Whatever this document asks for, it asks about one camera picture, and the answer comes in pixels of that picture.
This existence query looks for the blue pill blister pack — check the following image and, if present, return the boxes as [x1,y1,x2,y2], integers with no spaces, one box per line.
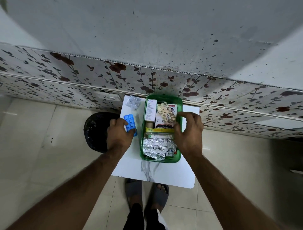
[124,114,138,137]

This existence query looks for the white serrated tablet strip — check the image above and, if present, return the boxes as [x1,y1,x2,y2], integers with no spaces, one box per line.
[149,134,175,140]

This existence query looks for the person's left forearm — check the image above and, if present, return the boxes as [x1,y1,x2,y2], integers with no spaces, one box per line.
[6,147,128,230]

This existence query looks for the yellow medicine strip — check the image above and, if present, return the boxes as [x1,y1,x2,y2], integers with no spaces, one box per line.
[145,127,175,133]

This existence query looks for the white medicine box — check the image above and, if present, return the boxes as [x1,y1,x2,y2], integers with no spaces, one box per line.
[145,99,157,122]

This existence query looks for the person's right hand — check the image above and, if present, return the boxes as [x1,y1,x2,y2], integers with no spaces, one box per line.
[173,111,204,157]

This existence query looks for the green plastic tray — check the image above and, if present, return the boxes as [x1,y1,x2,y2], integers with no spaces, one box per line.
[140,94,183,163]

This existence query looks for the silver foil blister packs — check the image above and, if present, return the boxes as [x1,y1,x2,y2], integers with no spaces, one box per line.
[142,138,177,161]

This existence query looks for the person's right forearm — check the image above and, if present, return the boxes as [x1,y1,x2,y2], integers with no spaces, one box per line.
[186,153,285,230]

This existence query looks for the person's left hand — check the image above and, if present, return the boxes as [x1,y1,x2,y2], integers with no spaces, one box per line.
[107,118,136,152]

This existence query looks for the clear pill blister pack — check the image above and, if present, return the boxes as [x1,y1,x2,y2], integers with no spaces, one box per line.
[125,95,142,110]

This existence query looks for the white and red box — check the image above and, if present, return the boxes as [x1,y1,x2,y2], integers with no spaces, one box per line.
[154,104,178,129]

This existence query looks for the person's black trousers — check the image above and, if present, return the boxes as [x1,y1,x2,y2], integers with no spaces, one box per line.
[123,203,168,230]

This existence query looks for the black bag lined bin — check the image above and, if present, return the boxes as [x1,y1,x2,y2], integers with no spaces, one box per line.
[83,112,121,153]

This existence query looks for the beige bandage strip bundle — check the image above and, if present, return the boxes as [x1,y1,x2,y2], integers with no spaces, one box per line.
[157,102,177,126]

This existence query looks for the grey sandal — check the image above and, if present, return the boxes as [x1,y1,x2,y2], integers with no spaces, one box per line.
[148,183,169,212]
[125,178,143,209]

